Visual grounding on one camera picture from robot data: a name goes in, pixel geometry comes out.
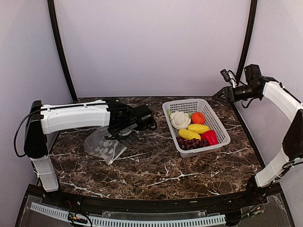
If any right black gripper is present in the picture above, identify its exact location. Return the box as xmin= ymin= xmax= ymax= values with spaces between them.
xmin=212 ymin=84 xmax=261 ymax=104

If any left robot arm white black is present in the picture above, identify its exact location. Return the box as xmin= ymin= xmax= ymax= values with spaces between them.
xmin=21 ymin=99 xmax=157 ymax=206

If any white slotted cable duct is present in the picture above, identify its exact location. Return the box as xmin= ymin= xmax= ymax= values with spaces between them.
xmin=30 ymin=202 xmax=226 ymax=227

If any right black frame post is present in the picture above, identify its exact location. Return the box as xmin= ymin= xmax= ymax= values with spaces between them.
xmin=236 ymin=0 xmax=258 ymax=80

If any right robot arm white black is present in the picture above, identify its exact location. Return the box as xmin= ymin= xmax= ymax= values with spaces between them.
xmin=213 ymin=64 xmax=303 ymax=205

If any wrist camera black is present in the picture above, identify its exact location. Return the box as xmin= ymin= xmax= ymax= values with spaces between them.
xmin=142 ymin=115 xmax=158 ymax=131
xmin=220 ymin=69 xmax=237 ymax=88

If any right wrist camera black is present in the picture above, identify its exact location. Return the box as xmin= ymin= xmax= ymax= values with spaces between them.
xmin=220 ymin=69 xmax=237 ymax=88

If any left black frame post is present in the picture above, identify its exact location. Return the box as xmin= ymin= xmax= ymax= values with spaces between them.
xmin=47 ymin=0 xmax=78 ymax=103

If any black front rail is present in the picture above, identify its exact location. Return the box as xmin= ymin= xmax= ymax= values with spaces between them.
xmin=26 ymin=184 xmax=282 ymax=215

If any white cauliflower toy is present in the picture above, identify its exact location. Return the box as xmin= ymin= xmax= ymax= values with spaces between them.
xmin=169 ymin=111 xmax=191 ymax=130

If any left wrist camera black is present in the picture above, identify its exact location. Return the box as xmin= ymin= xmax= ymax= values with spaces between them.
xmin=142 ymin=115 xmax=158 ymax=131

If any red bell pepper toy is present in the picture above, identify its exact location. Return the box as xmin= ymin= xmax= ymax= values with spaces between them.
xmin=201 ymin=130 xmax=218 ymax=146

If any clear polka dot zip bag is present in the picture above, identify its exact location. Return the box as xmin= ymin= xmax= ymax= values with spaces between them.
xmin=83 ymin=127 xmax=127 ymax=165

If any white plastic perforated basket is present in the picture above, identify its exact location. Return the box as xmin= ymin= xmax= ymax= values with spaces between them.
xmin=162 ymin=98 xmax=231 ymax=158

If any orange pumpkin toy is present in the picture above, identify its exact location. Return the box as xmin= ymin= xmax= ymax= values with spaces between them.
xmin=191 ymin=112 xmax=205 ymax=124

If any black frame post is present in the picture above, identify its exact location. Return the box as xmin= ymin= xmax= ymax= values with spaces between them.
xmin=47 ymin=0 xmax=78 ymax=103
xmin=236 ymin=0 xmax=258 ymax=80

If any dark red grape bunch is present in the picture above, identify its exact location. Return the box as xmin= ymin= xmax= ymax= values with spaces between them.
xmin=177 ymin=136 xmax=210 ymax=150

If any yellow corn toy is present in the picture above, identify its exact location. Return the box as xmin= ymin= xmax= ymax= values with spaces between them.
xmin=178 ymin=129 xmax=201 ymax=140
xmin=187 ymin=124 xmax=210 ymax=134

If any small circuit board with wires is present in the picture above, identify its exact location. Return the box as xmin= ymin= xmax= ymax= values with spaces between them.
xmin=68 ymin=212 xmax=92 ymax=227

